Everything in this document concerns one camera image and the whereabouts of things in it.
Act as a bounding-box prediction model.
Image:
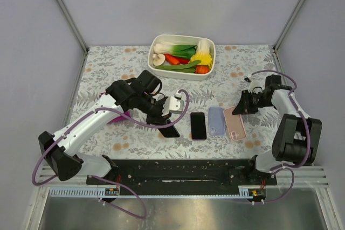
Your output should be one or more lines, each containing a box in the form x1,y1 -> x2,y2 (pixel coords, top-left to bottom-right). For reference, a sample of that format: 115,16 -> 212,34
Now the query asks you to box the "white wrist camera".
162,92 -> 187,116
244,77 -> 263,94

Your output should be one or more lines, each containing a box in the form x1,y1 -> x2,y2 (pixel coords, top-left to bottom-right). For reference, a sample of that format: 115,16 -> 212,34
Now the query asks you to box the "toy napa cabbage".
189,39 -> 212,68

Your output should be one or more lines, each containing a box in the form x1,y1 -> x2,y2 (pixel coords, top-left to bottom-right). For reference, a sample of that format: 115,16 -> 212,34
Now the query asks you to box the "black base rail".
104,159 -> 277,196

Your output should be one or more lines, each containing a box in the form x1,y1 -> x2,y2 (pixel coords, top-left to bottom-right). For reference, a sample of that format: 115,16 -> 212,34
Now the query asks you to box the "black phone teal edge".
159,126 -> 180,138

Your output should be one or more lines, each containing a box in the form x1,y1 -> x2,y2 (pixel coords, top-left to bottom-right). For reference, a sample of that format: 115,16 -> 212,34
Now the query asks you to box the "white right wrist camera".
244,77 -> 263,94

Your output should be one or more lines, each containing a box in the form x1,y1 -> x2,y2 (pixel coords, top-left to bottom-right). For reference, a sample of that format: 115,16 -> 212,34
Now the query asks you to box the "toy green bean pod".
155,60 -> 200,73

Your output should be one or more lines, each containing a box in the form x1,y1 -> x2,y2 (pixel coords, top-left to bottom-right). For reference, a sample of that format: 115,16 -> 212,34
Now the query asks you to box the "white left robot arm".
38,70 -> 185,182

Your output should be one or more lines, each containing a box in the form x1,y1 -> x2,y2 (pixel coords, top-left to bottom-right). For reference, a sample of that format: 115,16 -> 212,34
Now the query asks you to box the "lilac phone case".
208,107 -> 225,136

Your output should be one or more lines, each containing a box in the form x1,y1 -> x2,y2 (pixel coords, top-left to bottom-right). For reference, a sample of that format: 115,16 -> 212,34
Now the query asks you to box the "toy red chili pepper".
164,54 -> 189,65

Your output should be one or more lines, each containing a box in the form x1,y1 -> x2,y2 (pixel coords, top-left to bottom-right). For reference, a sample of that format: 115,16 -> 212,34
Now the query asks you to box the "white rectangular food container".
147,34 -> 216,81

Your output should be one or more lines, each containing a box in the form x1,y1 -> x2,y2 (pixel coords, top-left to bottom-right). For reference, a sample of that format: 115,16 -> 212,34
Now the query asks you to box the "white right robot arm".
232,74 -> 322,183

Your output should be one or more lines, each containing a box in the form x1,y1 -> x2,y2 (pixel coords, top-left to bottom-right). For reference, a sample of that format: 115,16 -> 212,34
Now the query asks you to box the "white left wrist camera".
162,92 -> 187,116

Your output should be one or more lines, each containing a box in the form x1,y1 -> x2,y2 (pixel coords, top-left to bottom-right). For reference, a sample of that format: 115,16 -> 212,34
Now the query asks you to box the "toy orange tomato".
195,65 -> 210,74

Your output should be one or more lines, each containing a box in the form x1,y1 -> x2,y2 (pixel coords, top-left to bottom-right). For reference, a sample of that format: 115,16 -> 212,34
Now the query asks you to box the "toy bok choy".
153,43 -> 196,60

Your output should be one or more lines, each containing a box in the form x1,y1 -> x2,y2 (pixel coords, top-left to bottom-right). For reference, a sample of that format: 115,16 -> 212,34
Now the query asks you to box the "toy mushroom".
151,54 -> 165,66

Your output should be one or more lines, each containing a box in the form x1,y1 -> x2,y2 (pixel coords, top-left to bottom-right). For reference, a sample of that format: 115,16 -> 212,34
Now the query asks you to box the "purple snack packet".
99,92 -> 132,125

